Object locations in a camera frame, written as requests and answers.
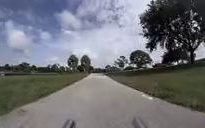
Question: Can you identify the small tree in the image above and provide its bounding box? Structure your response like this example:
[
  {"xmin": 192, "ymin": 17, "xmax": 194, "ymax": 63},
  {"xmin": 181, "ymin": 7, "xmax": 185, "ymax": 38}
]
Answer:
[{"xmin": 113, "ymin": 55, "xmax": 129, "ymax": 70}]

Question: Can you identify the grey concrete path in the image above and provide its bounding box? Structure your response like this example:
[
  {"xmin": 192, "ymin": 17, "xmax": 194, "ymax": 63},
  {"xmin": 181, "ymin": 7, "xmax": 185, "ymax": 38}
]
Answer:
[{"xmin": 0, "ymin": 72, "xmax": 205, "ymax": 128}]

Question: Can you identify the tall tree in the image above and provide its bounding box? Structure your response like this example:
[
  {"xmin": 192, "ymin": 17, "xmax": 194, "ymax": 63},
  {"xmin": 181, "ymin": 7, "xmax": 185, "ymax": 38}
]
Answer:
[
  {"xmin": 79, "ymin": 54, "xmax": 92, "ymax": 73},
  {"xmin": 66, "ymin": 54, "xmax": 80, "ymax": 72}
]

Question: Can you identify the distant row of trees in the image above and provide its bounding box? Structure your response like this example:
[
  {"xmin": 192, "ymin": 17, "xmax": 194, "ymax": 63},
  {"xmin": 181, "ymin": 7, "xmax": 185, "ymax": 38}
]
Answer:
[{"xmin": 0, "ymin": 59, "xmax": 68, "ymax": 74}]

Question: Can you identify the large dark tree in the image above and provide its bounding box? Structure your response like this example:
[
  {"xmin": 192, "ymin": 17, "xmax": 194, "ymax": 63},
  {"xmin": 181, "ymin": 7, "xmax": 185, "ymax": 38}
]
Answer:
[{"xmin": 138, "ymin": 0, "xmax": 205, "ymax": 65}]

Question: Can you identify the robot's own part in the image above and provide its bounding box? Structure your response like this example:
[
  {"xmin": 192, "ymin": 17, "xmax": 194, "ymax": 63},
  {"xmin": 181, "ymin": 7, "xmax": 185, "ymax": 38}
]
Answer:
[
  {"xmin": 61, "ymin": 118, "xmax": 76, "ymax": 128},
  {"xmin": 132, "ymin": 116, "xmax": 148, "ymax": 128}
]

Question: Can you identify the grass field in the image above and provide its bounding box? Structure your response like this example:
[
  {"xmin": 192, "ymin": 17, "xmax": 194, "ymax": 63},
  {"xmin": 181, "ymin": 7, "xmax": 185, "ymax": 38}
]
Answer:
[{"xmin": 0, "ymin": 71, "xmax": 90, "ymax": 120}]

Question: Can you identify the grass slope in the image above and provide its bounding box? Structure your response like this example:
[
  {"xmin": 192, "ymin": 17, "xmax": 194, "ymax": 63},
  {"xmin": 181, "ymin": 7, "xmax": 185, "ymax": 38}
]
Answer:
[{"xmin": 105, "ymin": 59, "xmax": 205, "ymax": 116}]

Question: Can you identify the round tree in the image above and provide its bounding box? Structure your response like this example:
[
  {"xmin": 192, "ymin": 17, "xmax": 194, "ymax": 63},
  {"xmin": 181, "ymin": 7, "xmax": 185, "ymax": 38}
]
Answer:
[{"xmin": 129, "ymin": 49, "xmax": 153, "ymax": 69}]

